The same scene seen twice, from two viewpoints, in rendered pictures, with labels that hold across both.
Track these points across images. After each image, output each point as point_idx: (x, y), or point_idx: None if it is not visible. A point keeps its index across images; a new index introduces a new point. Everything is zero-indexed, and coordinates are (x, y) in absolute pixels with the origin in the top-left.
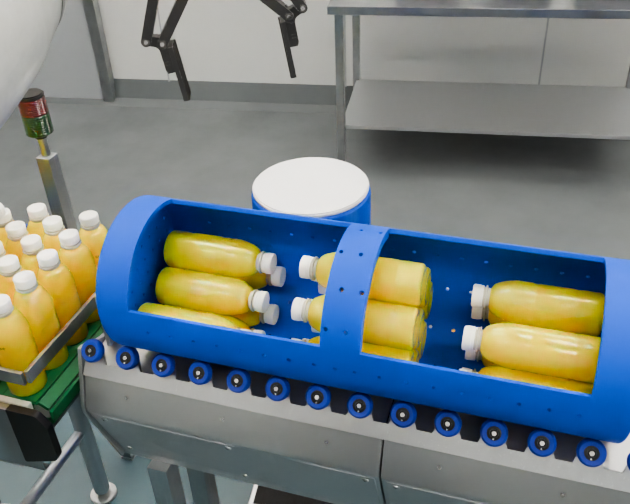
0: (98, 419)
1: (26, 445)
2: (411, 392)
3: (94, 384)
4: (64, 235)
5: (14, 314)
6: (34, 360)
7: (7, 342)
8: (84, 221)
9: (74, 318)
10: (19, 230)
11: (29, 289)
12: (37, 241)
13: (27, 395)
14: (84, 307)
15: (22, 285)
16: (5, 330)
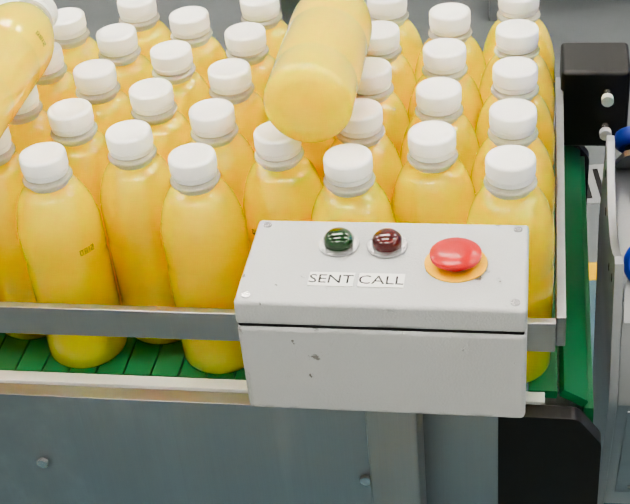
0: (623, 424)
1: (519, 495)
2: None
3: None
4: (512, 31)
5: (537, 188)
6: (560, 294)
7: (533, 252)
8: (521, 5)
9: (564, 208)
10: (395, 37)
11: (529, 137)
12: (465, 48)
13: (531, 379)
14: (564, 186)
15: (522, 127)
16: (533, 224)
